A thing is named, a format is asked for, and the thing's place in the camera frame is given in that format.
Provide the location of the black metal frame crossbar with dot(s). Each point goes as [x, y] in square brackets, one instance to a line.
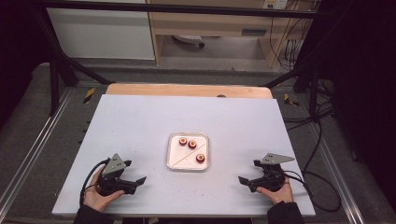
[186, 9]

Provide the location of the aluminium floor rail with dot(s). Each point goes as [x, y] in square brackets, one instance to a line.
[339, 177]
[37, 146]

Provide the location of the light wooden table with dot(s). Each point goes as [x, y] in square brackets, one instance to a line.
[186, 90]

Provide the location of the white square metal tray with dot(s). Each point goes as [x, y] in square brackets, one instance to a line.
[182, 155]

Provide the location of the thin wooden skewer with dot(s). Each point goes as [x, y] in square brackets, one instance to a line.
[186, 157]

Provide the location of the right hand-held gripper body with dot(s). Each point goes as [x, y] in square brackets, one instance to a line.
[272, 180]

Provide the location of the white power strip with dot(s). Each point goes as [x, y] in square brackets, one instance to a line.
[275, 3]

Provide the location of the black metal frame strut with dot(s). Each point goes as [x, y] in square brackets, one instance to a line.
[305, 74]
[62, 62]

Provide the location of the yellow black tape marker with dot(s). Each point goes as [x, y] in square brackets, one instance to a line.
[290, 100]

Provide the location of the black curtain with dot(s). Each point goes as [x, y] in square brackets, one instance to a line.
[18, 46]
[364, 93]

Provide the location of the white cabinet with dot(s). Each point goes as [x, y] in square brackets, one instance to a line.
[99, 31]

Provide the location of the light wooden desk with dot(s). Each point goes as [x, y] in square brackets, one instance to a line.
[211, 21]

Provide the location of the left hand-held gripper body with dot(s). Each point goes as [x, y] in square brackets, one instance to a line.
[113, 165]

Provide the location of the red cored hawthorn berry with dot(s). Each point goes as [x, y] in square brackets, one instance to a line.
[200, 158]
[183, 141]
[192, 144]

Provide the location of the person's left hand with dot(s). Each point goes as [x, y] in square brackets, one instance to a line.
[99, 200]

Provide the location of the white chair base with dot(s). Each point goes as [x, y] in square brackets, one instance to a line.
[188, 39]

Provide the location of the person's right hand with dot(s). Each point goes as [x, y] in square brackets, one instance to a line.
[280, 196]

